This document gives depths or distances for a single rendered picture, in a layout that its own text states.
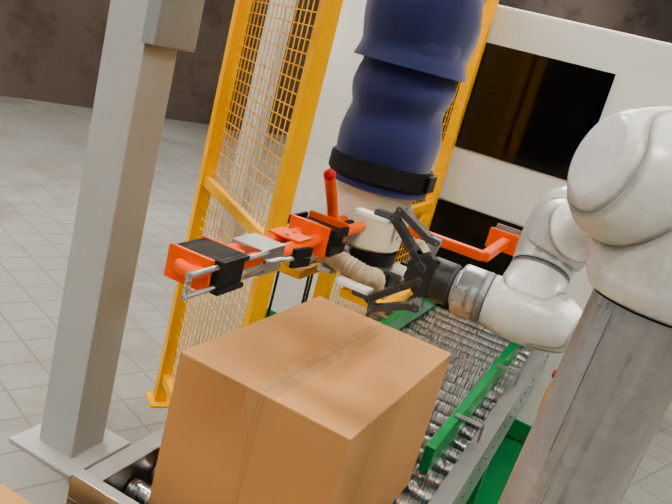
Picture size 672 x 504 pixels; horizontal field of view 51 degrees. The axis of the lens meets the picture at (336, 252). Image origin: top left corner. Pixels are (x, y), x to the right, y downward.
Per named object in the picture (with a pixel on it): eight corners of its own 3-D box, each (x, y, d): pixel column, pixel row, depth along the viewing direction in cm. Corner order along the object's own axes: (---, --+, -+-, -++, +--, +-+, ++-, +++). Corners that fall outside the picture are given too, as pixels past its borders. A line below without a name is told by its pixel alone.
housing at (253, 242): (247, 256, 118) (253, 231, 117) (281, 270, 116) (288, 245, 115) (223, 263, 112) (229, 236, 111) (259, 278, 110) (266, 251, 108)
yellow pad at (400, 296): (395, 267, 172) (401, 248, 171) (433, 282, 169) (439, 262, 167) (337, 296, 142) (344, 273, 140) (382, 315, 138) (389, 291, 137)
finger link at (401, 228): (418, 274, 122) (425, 270, 122) (386, 217, 123) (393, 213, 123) (425, 270, 126) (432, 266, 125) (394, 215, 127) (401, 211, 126)
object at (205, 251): (198, 265, 107) (204, 234, 106) (238, 282, 104) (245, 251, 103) (162, 275, 99) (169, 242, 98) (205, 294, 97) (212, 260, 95)
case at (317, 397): (285, 420, 207) (319, 295, 196) (408, 484, 192) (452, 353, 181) (144, 515, 154) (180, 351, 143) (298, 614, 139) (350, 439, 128)
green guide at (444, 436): (526, 332, 341) (532, 315, 339) (547, 340, 337) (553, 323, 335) (417, 470, 198) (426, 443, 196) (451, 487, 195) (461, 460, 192)
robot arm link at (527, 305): (476, 336, 123) (504, 272, 127) (564, 372, 118) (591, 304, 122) (475, 314, 113) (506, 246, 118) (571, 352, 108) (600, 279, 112)
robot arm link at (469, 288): (472, 329, 117) (439, 316, 119) (485, 316, 125) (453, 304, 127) (490, 279, 115) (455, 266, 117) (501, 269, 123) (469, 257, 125)
